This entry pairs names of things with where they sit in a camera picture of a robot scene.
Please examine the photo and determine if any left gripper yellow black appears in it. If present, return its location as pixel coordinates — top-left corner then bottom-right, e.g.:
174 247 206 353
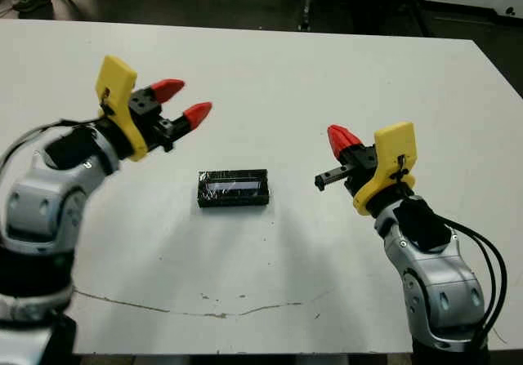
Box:
94 55 213 162

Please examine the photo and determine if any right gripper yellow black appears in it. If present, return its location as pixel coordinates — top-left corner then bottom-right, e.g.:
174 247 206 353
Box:
314 122 418 217

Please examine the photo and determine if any glossy black box lid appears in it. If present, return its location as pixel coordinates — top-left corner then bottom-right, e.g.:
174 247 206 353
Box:
196 167 271 210

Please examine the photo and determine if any black metal stand pole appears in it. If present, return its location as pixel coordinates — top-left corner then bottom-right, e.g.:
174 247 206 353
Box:
297 0 316 32

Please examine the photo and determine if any olive sneaker shoe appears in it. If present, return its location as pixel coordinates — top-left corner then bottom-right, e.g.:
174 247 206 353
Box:
11 0 52 13

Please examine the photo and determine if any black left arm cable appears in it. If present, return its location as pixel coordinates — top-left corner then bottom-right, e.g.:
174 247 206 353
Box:
0 115 107 170

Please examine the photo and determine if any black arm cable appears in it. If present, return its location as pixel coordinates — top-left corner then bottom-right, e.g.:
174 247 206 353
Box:
439 213 507 341
0 115 107 170

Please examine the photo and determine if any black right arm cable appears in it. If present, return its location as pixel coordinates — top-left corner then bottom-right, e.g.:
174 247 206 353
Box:
439 213 507 341

